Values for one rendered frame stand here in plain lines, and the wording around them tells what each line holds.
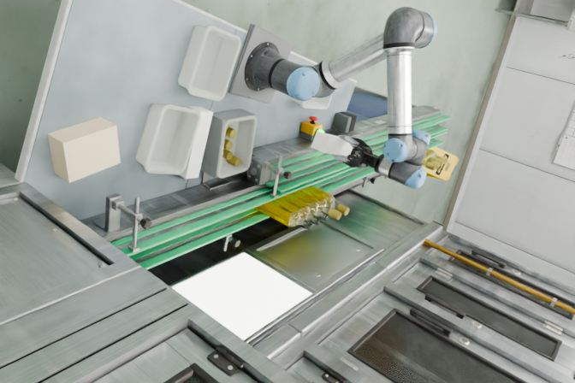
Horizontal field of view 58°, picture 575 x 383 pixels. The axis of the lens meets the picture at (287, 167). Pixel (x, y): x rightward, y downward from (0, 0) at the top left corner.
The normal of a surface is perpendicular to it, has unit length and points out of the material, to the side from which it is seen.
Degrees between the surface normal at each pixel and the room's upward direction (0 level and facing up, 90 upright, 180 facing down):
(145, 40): 0
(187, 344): 90
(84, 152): 0
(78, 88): 0
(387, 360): 90
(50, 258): 90
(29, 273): 90
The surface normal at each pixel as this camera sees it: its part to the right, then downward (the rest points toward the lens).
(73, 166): 0.77, 0.36
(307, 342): 0.17, -0.91
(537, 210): -0.61, 0.19
